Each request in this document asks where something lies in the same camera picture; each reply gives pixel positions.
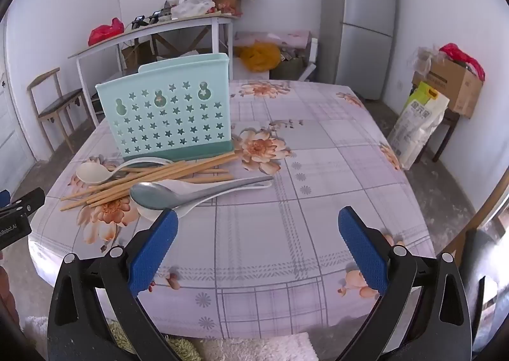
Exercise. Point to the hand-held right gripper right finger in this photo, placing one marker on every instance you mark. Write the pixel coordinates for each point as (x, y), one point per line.
(364, 253)

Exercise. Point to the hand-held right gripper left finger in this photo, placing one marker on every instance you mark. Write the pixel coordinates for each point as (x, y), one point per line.
(155, 253)

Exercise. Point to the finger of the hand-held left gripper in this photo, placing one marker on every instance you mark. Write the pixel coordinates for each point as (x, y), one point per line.
(26, 202)

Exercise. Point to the white plastic spoon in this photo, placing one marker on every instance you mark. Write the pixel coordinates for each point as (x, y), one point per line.
(187, 208)

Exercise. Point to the metal spoon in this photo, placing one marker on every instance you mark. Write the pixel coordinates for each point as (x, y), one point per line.
(151, 196)

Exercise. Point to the cream plastic spoon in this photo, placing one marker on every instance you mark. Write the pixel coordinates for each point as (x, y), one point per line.
(89, 174)

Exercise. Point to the pile of wooden chopsticks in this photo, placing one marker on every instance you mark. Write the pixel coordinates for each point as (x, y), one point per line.
(119, 192)

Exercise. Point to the teal plastic utensil holder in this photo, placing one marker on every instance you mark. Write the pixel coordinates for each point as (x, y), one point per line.
(179, 70)

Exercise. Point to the white door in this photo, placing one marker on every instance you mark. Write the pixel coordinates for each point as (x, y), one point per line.
(10, 126)

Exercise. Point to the floral tablecloth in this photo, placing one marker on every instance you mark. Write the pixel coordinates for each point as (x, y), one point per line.
(278, 225)

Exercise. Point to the wooden chair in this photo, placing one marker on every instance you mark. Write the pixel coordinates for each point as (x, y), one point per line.
(59, 104)

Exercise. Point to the dark chair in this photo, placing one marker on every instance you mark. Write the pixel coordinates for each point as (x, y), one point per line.
(479, 265)

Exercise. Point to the white and yellow rice bag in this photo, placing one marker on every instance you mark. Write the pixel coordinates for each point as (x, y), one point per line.
(417, 126)

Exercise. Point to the white rug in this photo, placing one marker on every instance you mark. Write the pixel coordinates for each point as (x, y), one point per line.
(258, 349)

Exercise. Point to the dark wooden stool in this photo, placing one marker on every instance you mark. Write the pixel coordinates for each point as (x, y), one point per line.
(447, 116)

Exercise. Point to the brown cardboard box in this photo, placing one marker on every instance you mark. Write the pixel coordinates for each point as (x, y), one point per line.
(135, 52)

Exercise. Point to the red plastic bag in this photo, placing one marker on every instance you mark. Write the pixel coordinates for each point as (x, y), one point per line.
(104, 32)

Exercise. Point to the large cardboard box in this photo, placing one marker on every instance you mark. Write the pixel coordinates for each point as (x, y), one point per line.
(453, 86)

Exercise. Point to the white panel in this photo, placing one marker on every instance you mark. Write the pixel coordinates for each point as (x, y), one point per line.
(310, 62)

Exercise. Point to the white foam box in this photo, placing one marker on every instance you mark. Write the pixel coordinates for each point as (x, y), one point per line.
(248, 73)

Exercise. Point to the clear plastic bag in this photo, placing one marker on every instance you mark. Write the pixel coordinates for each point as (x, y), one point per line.
(425, 56)

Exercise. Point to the red cloth bag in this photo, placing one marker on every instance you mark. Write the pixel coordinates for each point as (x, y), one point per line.
(453, 52)

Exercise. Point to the white desk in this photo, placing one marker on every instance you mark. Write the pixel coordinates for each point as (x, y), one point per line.
(159, 26)

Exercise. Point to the silver refrigerator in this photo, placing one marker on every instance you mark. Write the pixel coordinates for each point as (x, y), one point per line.
(358, 26)

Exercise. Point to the white plastic bag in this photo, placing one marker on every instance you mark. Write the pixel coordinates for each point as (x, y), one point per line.
(193, 7)

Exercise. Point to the brown paper bag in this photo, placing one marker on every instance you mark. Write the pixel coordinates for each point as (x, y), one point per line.
(236, 1)

